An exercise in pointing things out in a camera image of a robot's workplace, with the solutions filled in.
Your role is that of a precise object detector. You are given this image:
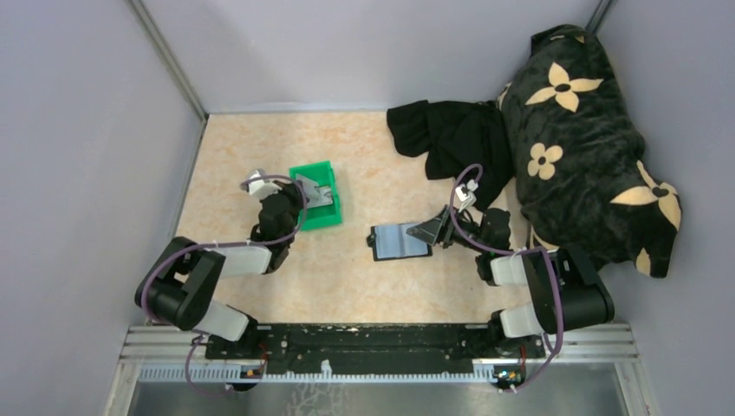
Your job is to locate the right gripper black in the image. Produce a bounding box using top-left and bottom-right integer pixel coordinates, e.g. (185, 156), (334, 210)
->
(407, 205), (489, 254)

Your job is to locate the white credit card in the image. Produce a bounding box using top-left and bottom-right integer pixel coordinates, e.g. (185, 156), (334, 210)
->
(316, 186), (334, 208)

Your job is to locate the green plastic bin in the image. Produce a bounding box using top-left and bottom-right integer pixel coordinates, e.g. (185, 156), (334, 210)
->
(289, 160), (342, 231)

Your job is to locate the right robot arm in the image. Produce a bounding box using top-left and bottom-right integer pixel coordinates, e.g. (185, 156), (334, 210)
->
(407, 206), (615, 357)

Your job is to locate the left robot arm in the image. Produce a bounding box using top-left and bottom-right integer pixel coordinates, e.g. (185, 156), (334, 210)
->
(134, 170), (318, 359)

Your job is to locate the black cloth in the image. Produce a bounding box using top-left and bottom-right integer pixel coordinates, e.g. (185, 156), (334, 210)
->
(386, 101), (514, 211)

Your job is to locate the black floral blanket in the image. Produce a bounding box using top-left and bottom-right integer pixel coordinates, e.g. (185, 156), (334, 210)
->
(497, 24), (682, 278)

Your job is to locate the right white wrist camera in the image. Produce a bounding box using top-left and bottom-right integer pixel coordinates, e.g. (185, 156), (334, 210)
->
(454, 179), (478, 212)

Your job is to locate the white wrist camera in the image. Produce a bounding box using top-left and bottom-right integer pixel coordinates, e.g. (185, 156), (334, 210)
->
(241, 169), (282, 200)
(454, 179), (478, 212)

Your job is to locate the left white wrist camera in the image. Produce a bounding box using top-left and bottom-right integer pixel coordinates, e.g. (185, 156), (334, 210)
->
(241, 169), (282, 200)

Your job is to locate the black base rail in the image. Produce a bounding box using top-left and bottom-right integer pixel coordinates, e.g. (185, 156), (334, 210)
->
(205, 323), (546, 375)

